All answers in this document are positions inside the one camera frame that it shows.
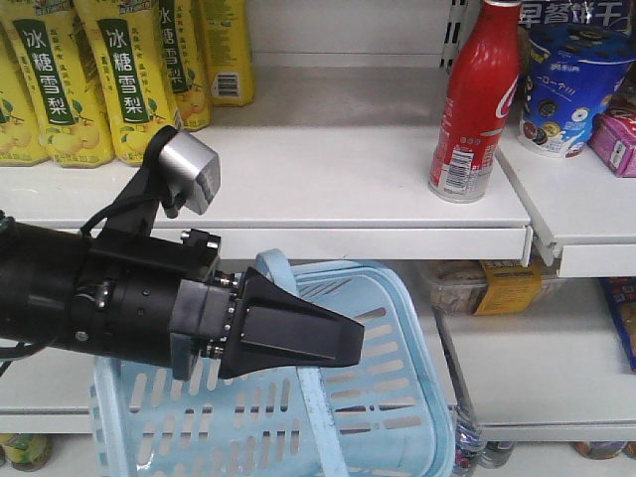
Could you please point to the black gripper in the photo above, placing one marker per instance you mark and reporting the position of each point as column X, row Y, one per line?
column 164, row 303

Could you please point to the light blue plastic basket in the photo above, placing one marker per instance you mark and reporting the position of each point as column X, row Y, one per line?
column 386, row 416

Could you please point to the red coke aluminium bottle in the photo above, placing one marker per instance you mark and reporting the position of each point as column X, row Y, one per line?
column 480, row 91

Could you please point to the yellow pear drink bottle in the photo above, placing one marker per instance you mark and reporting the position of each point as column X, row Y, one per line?
column 54, row 54
column 126, row 42

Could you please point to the blue snack bag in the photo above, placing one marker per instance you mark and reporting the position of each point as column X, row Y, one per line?
column 619, row 293

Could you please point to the pink biscuit box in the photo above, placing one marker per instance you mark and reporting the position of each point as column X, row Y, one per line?
column 613, row 138

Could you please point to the blue oreo cup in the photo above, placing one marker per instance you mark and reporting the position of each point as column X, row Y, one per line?
column 574, row 71

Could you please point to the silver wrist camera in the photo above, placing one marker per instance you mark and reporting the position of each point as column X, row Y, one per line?
column 192, row 172

